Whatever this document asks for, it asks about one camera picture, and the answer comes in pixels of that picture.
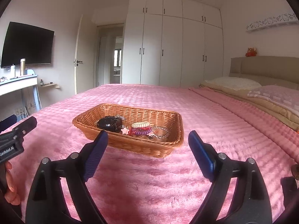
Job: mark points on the small wooden wall shelf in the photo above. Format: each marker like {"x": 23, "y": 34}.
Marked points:
{"x": 45, "y": 85}

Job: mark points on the red plush toy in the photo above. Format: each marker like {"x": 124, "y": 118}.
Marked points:
{"x": 251, "y": 52}

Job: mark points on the black wall television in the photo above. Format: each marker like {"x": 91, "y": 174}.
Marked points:
{"x": 23, "y": 41}

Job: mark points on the white room door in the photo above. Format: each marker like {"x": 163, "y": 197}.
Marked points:
{"x": 85, "y": 55}

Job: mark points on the white dotted pillow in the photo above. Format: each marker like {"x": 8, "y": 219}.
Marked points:
{"x": 234, "y": 83}

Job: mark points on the pink star hair clip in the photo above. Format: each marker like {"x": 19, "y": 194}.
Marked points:
{"x": 125, "y": 131}

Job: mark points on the beige upholstered headboard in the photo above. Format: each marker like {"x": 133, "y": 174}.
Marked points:
{"x": 267, "y": 70}

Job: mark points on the gold thermos bottle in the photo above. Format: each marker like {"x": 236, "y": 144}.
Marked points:
{"x": 22, "y": 66}

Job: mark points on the beige folded blanket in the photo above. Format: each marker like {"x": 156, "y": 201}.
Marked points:
{"x": 285, "y": 116}

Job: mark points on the person's left hand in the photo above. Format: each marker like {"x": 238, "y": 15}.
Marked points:
{"x": 11, "y": 195}

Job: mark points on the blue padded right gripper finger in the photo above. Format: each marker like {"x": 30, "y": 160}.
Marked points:
{"x": 8, "y": 122}

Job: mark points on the white blue desk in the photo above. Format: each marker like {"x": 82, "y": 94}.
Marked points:
{"x": 19, "y": 94}

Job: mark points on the white decorative wall shelf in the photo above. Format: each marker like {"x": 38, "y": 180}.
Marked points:
{"x": 285, "y": 19}

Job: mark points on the woven wicker basket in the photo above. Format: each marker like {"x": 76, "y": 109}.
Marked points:
{"x": 167, "y": 123}

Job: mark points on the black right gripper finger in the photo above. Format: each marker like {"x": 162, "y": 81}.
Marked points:
{"x": 46, "y": 202}
{"x": 237, "y": 193}
{"x": 26, "y": 126}

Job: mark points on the white built-in wardrobe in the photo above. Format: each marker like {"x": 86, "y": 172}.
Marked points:
{"x": 176, "y": 43}

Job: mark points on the white cup on desk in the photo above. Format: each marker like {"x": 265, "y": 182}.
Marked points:
{"x": 13, "y": 71}

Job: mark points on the black hair accessory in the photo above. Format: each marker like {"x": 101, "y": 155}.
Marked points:
{"x": 110, "y": 123}

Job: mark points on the pink patterned pillow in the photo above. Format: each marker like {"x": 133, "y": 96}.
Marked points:
{"x": 286, "y": 98}

